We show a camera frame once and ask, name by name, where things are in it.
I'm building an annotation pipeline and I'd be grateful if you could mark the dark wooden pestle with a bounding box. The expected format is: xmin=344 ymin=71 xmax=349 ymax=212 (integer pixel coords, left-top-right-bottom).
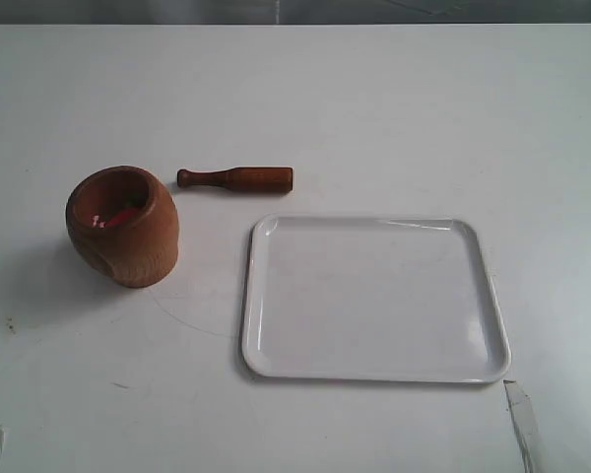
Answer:
xmin=176 ymin=167 xmax=294 ymax=194

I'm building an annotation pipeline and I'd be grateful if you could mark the wooden mortar bowl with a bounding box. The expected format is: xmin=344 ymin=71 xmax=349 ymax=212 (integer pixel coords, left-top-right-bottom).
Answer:
xmin=65 ymin=166 xmax=179 ymax=288

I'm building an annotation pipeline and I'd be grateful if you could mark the white rectangular plastic tray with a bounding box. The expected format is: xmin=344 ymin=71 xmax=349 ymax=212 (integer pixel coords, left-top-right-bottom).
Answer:
xmin=240 ymin=214 xmax=511 ymax=385

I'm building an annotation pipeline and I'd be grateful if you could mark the clear tape strip right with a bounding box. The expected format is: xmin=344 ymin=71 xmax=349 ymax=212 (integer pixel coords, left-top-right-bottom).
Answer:
xmin=503 ymin=379 xmax=549 ymax=473

